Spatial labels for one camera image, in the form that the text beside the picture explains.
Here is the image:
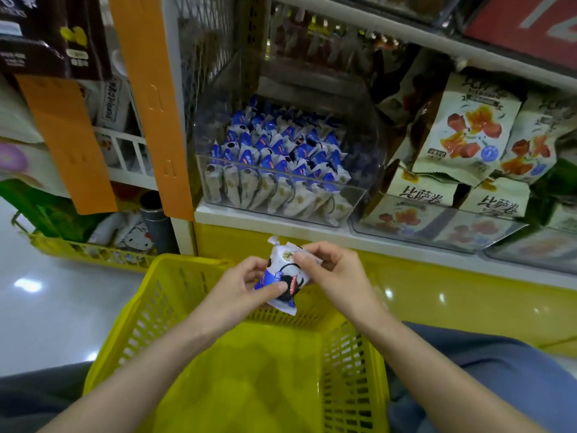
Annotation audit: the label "orange hanging strip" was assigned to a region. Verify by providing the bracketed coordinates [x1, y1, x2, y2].
[16, 75, 118, 215]

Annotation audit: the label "white card packet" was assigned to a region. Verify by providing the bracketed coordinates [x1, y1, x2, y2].
[94, 76, 132, 132]

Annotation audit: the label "person's left hand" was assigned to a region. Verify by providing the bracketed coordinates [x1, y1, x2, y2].
[188, 257, 288, 343]

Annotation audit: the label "red price sign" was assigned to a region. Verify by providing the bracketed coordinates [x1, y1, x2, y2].
[464, 0, 577, 70]

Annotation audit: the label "clear plastic bin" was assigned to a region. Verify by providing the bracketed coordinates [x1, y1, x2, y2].
[189, 49, 389, 229]
[352, 194, 528, 256]

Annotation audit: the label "orange shelf post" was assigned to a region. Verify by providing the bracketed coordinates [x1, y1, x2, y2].
[108, 0, 195, 222]

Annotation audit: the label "yellow floor basket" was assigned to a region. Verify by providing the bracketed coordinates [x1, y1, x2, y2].
[11, 210, 159, 271]

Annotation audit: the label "white cartoon print packet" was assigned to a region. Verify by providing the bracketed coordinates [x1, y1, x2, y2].
[90, 212, 154, 253]

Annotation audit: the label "snack packet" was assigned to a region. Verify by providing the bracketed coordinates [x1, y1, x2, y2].
[254, 235, 324, 316]

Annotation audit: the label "person's left forearm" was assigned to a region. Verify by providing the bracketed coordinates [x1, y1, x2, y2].
[40, 318, 225, 433]

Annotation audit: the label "dark grey cylinder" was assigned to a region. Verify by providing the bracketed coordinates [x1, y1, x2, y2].
[139, 191, 180, 255]

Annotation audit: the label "white wire rack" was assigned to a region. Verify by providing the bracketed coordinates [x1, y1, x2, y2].
[94, 126, 159, 192]

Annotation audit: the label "person's right hand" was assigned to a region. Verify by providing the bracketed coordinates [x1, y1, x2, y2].
[293, 241, 393, 334]

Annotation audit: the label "row of small brown packets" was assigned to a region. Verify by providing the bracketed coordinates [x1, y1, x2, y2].
[266, 8, 407, 73]

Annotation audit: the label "yellow plastic shopping basket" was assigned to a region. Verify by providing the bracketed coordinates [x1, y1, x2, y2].
[83, 254, 391, 433]

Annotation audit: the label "green snack bags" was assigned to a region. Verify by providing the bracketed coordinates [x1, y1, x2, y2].
[0, 178, 91, 240]

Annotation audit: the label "row of fruit print bags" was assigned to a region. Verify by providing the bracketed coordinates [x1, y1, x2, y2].
[356, 72, 577, 267]

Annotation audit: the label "pile of blue snack packets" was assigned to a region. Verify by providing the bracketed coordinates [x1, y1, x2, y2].
[200, 96, 355, 226]

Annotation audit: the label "person's right forearm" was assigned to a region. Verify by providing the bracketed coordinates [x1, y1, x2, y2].
[365, 306, 546, 433]

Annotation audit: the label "store shelf with yellow base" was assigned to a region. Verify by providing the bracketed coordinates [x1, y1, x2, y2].
[108, 0, 577, 357]

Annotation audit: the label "black potato stick bag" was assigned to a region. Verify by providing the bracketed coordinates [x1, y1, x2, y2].
[0, 0, 114, 82]

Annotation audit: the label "grey trousers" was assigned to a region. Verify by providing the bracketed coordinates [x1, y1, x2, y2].
[0, 322, 577, 433]

